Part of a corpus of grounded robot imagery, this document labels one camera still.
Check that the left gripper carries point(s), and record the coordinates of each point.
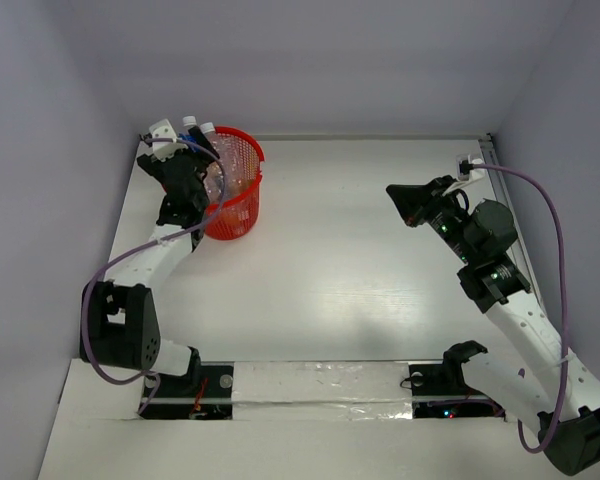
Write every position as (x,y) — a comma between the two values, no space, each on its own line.
(178,163)

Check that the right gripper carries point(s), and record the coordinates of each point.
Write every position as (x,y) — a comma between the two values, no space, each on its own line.
(412,200)

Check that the blue label bottle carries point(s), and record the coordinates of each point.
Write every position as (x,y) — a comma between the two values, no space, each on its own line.
(192,134)
(218,181)

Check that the clear unlabelled bottle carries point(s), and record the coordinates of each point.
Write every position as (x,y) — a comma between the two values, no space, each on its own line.
(227,154)

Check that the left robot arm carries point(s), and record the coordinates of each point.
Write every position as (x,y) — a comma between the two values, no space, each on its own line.
(119,321)

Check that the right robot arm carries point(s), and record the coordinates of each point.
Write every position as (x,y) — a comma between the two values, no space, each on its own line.
(558,399)

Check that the red plastic mesh basket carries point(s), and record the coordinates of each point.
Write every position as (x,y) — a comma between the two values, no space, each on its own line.
(240,213)

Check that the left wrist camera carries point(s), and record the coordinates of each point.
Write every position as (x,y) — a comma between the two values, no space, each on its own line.
(162,140)

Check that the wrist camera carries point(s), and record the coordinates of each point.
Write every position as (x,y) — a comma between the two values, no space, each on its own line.
(162,140)
(469,171)

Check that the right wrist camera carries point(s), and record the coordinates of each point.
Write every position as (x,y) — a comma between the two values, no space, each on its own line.
(469,171)

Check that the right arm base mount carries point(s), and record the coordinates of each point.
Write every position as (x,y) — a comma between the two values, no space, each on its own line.
(439,391)

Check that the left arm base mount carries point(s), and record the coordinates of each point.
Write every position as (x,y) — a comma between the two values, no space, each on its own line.
(209,399)

